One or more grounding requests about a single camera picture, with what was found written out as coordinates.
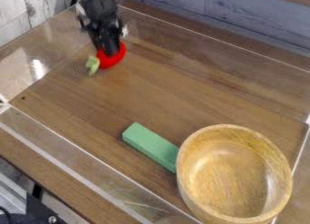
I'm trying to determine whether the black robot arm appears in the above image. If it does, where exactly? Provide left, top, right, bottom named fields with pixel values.
left=76, top=0, right=122, bottom=56

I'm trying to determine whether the clear acrylic front wall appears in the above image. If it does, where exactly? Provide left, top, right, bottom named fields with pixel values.
left=0, top=103, right=201, bottom=224

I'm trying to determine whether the clear acrylic left wall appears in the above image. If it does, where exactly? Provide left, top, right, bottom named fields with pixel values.
left=0, top=6, right=96, bottom=110

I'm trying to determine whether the green rectangular block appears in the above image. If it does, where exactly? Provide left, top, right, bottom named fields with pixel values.
left=122, top=122, right=177, bottom=173

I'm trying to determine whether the wooden bowl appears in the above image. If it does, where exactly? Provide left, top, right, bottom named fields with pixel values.
left=176, top=124, right=292, bottom=224

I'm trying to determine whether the black clamp with screw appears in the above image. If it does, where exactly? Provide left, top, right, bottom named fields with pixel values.
left=0, top=186, right=67, bottom=224

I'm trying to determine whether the clear acrylic wall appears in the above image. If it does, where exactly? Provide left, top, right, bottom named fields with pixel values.
left=0, top=103, right=201, bottom=224
left=0, top=6, right=96, bottom=110
left=118, top=6, right=310, bottom=122

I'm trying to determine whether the red plush strawberry toy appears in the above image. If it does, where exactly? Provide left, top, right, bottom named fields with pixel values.
left=84, top=42, right=125, bottom=75

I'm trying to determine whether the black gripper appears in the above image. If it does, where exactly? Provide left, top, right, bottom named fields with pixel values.
left=76, top=15, right=128, bottom=56

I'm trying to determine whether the clear acrylic back wall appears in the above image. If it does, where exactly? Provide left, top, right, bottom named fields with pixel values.
left=118, top=6, right=310, bottom=122

